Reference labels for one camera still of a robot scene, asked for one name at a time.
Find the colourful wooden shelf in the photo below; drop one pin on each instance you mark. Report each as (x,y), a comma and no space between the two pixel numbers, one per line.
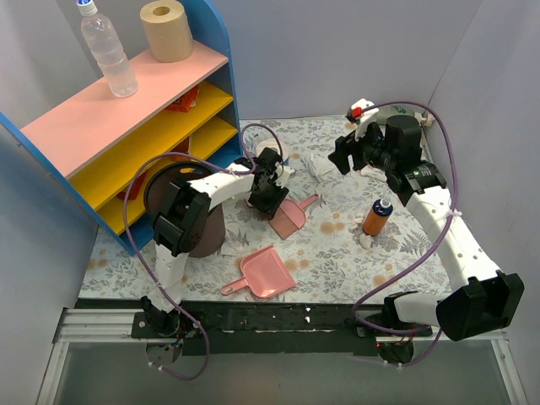
(79,155)

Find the orange snack packet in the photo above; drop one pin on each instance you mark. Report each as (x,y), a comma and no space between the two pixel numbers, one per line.
(185,102)

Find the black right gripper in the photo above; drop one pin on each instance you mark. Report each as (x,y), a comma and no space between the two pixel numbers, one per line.
(346,149)

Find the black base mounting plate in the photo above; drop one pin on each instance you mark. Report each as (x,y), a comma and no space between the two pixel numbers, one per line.
(260,328)

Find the white paper scrap near bottle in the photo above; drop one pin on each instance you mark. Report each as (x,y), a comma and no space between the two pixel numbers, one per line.
(358,222)

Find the grey green lotion bottle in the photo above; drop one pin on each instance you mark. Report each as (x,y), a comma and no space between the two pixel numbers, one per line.
(386,111)

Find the pink hand brush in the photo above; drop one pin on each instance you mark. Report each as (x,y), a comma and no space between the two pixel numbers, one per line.
(290,216)

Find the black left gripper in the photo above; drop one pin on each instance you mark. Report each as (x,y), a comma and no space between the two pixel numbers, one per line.
(267,199)

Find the brown trash bin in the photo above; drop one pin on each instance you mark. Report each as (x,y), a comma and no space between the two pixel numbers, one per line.
(211,236)

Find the white paper scrap by bin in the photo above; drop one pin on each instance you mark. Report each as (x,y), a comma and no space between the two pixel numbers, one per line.
(231,249)

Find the aluminium frame rail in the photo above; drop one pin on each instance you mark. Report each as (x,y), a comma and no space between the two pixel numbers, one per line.
(96,361)

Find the brown paper roll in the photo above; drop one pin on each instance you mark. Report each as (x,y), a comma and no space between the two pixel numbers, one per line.
(166,27)

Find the floral table mat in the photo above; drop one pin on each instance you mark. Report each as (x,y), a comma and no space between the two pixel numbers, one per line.
(324,257)

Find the pink dustpan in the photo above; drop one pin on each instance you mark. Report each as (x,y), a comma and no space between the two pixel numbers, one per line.
(264,273)

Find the orange bottle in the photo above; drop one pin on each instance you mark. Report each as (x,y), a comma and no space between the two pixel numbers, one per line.
(377,217)

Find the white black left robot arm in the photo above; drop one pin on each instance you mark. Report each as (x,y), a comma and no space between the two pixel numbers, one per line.
(219,187)

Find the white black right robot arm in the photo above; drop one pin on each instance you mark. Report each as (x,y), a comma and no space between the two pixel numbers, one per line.
(483,298)

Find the clear plastic water bottle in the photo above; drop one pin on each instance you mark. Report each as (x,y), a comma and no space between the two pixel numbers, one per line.
(106,48)

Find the small white paper scrap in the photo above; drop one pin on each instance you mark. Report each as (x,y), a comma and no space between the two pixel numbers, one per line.
(366,241)

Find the red packet on lower shelf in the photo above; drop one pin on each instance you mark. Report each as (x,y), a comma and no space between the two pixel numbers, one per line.
(133,192)

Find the crumpled white paper scrap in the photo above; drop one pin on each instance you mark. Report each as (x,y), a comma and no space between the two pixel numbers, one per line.
(319,166)

